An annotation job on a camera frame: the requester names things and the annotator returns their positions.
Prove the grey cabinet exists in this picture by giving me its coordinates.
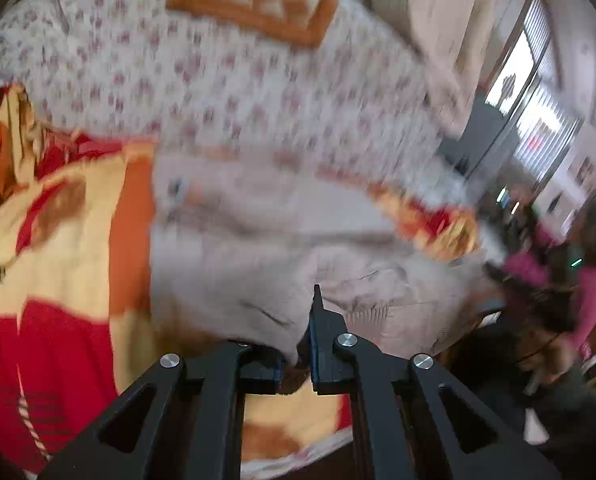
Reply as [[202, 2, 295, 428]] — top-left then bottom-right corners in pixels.
[[438, 95, 521, 181]]

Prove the person's dark trouser leg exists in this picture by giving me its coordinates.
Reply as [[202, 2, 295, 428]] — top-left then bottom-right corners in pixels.
[[448, 310, 596, 480]]

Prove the window with grid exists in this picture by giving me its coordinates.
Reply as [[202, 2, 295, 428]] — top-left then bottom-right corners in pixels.
[[483, 0, 586, 186]]

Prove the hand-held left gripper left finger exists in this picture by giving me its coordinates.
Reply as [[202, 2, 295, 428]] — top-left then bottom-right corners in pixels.
[[38, 341, 286, 480]]

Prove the orange yellow printed blanket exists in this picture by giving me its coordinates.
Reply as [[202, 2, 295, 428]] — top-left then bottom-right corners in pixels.
[[0, 85, 481, 476]]

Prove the floral bed sheet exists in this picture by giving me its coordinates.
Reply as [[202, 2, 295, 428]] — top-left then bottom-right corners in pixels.
[[240, 427, 355, 479]]

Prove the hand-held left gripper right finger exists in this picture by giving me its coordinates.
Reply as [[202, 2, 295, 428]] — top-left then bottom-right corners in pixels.
[[305, 285, 561, 480]]

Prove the beige jacket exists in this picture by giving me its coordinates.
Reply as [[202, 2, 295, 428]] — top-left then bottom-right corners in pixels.
[[148, 152, 509, 366]]

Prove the beige curtain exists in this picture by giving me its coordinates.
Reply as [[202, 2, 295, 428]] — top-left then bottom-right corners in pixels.
[[408, 0, 524, 141]]

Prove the device with green light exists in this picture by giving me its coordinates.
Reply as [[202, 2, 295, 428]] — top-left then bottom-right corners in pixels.
[[495, 185, 518, 211]]

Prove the floral quilt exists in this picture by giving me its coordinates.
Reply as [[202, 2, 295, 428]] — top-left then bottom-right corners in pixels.
[[0, 0, 474, 201]]

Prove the orange checkered cushion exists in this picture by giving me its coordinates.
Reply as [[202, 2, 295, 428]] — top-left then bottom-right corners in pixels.
[[165, 0, 339, 50]]

